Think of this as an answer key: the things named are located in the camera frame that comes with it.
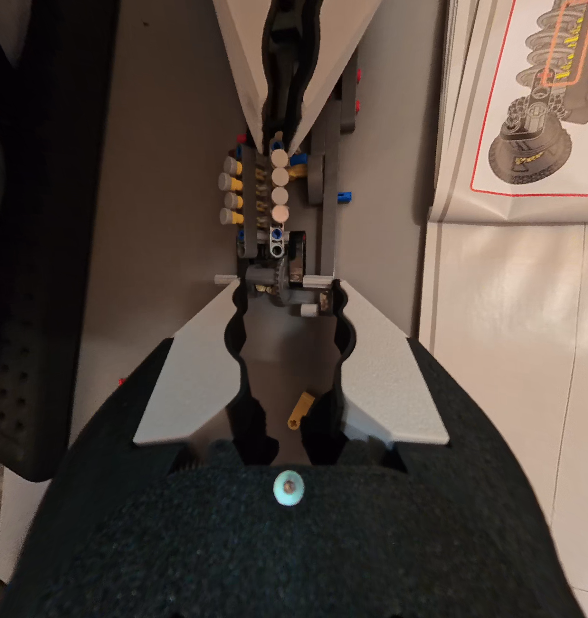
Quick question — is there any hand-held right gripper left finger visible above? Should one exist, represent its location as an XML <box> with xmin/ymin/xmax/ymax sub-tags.
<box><xmin>133</xmin><ymin>280</ymin><xmax>280</xmax><ymax>465</ymax></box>

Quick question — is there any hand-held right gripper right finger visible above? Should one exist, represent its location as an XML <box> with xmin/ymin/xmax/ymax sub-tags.
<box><xmin>300</xmin><ymin>279</ymin><xmax>450</xmax><ymax>465</ymax></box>

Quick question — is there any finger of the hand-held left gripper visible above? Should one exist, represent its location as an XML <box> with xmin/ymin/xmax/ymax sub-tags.
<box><xmin>211</xmin><ymin>0</ymin><xmax>276</xmax><ymax>156</ymax></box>
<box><xmin>286</xmin><ymin>0</ymin><xmax>385</xmax><ymax>154</ymax></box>

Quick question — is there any brick-built engine block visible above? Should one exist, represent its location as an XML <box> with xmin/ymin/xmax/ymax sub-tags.
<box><xmin>218</xmin><ymin>131</ymin><xmax>295</xmax><ymax>259</ymax></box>

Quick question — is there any brick-built car chassis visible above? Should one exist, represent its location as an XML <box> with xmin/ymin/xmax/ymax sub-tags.
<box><xmin>214</xmin><ymin>0</ymin><xmax>363</xmax><ymax>320</ymax></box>

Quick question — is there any yellow toy liftarm piece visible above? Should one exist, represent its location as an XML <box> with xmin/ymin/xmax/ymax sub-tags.
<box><xmin>287</xmin><ymin>390</ymin><xmax>316</xmax><ymax>431</ymax></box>

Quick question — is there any building instruction booklet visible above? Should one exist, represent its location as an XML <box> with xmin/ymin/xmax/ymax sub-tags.
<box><xmin>419</xmin><ymin>0</ymin><xmax>588</xmax><ymax>595</ymax></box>

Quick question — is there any black perforated pad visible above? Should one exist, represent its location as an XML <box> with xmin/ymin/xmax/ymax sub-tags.
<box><xmin>0</xmin><ymin>0</ymin><xmax>120</xmax><ymax>483</ymax></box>

